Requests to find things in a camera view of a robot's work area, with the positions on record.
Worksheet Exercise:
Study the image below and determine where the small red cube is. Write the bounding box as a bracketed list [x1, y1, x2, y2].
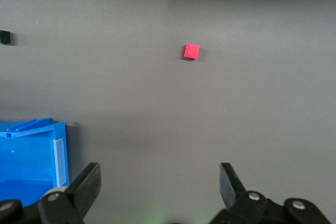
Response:
[183, 43, 201, 60]

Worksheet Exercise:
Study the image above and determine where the blue plastic storage bin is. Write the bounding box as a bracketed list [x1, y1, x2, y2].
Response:
[0, 118, 70, 208]

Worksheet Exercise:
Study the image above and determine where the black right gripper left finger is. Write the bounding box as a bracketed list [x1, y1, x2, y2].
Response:
[0, 162, 102, 224]

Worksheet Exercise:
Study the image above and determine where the small black cube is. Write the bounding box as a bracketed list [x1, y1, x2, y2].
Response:
[0, 30, 12, 45]

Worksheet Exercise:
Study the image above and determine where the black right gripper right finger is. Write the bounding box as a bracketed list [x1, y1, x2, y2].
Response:
[209, 163, 331, 224]

